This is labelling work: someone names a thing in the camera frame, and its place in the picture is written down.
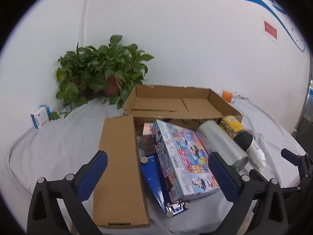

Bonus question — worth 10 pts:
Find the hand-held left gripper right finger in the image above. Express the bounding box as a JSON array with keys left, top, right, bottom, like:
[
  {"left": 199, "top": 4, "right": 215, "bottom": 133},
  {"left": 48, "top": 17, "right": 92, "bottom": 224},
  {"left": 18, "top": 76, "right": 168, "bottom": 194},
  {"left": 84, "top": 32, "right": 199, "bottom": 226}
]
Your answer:
[{"left": 208, "top": 151, "right": 289, "bottom": 235}]

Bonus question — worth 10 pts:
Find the colourful printed game box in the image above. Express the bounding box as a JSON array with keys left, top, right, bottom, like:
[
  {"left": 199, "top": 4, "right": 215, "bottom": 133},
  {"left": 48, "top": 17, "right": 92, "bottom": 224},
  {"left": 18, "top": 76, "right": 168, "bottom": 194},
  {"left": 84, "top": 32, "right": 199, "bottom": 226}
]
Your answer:
[{"left": 150, "top": 119, "right": 220, "bottom": 202}]

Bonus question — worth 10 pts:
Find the potted green pothos plant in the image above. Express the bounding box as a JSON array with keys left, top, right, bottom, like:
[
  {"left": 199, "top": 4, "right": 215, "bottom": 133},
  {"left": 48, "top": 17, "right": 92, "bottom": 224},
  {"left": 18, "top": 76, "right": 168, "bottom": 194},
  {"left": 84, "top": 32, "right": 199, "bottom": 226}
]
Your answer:
[{"left": 55, "top": 35, "right": 154, "bottom": 121}]

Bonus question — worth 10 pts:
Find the narrow long cardboard box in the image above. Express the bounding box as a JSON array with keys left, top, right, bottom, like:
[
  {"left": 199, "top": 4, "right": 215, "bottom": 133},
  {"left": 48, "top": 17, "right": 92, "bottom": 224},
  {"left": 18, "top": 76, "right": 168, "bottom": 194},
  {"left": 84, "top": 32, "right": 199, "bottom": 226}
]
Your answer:
[{"left": 93, "top": 115, "right": 151, "bottom": 229}]

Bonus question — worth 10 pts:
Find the white plastic bottle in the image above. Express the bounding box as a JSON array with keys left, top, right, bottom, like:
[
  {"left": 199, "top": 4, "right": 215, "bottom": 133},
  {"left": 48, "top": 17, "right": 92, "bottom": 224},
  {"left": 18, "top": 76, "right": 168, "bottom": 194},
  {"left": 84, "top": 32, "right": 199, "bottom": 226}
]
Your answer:
[{"left": 246, "top": 138, "right": 266, "bottom": 169}]

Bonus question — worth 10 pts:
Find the red wall sign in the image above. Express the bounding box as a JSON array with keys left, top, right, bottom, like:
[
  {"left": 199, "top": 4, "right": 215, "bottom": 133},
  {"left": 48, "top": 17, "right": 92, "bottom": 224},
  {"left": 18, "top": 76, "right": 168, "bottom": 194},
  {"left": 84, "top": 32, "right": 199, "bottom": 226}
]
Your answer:
[{"left": 263, "top": 17, "right": 279, "bottom": 44}]

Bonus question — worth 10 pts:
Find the blue stapler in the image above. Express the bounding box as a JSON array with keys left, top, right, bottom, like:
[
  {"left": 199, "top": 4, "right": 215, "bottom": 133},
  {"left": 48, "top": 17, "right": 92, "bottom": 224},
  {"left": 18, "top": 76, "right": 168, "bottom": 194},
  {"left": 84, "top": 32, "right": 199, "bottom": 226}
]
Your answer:
[{"left": 140, "top": 153, "right": 191, "bottom": 218}]

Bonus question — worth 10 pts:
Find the silver metal can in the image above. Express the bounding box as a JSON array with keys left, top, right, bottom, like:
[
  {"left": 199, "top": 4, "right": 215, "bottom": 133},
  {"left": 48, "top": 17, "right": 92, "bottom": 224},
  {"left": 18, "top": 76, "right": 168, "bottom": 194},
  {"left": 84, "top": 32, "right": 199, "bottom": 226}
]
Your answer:
[{"left": 196, "top": 120, "right": 250, "bottom": 172}]

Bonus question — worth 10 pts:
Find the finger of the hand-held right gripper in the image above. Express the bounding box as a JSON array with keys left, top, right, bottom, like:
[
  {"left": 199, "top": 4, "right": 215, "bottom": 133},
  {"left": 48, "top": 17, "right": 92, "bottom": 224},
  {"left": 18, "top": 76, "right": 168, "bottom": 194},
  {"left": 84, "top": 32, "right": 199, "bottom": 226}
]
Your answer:
[{"left": 279, "top": 148, "right": 313, "bottom": 196}]

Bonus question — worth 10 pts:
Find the white wall pipe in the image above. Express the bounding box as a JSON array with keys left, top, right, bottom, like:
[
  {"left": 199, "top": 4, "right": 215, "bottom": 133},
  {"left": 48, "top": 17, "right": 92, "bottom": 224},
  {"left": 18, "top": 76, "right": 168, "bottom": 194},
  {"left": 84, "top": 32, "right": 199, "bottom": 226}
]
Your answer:
[{"left": 82, "top": 0, "right": 94, "bottom": 48}]

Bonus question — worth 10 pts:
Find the teal medicine box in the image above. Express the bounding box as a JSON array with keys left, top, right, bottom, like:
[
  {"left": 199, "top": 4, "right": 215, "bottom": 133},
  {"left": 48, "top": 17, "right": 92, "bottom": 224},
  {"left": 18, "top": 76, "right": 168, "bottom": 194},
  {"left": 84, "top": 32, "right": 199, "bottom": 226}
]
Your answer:
[{"left": 38, "top": 104, "right": 52, "bottom": 118}]

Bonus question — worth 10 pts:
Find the yellow label jar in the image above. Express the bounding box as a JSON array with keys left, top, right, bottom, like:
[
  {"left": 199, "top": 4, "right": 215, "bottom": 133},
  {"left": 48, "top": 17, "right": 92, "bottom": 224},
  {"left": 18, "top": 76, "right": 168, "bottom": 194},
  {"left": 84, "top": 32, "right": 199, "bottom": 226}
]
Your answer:
[{"left": 218, "top": 115, "right": 253, "bottom": 155}]

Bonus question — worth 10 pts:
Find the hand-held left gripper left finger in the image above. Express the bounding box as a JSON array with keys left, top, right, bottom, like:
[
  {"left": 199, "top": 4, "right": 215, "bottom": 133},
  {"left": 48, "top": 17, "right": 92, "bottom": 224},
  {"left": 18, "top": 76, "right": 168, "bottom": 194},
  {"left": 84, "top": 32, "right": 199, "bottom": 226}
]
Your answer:
[{"left": 27, "top": 150, "right": 108, "bottom": 235}]

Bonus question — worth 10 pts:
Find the large cardboard box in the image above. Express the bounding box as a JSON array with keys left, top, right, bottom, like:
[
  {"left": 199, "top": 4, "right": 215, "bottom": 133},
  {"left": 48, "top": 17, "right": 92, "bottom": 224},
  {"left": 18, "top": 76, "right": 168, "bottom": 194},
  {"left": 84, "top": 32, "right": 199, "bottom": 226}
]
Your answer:
[{"left": 122, "top": 85, "right": 243, "bottom": 137}]

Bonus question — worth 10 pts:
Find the white blue medicine box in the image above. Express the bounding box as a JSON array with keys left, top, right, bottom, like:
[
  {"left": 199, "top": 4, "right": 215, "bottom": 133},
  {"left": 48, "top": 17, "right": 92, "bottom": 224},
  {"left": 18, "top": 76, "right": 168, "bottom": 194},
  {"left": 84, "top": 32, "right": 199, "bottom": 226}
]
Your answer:
[{"left": 31, "top": 107, "right": 49, "bottom": 130}]

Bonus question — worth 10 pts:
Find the orange glass jar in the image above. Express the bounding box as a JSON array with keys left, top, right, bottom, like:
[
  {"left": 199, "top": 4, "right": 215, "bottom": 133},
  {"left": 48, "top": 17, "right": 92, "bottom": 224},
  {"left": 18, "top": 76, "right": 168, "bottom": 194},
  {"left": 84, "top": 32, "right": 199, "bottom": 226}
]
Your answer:
[{"left": 221, "top": 90, "right": 237, "bottom": 103}]

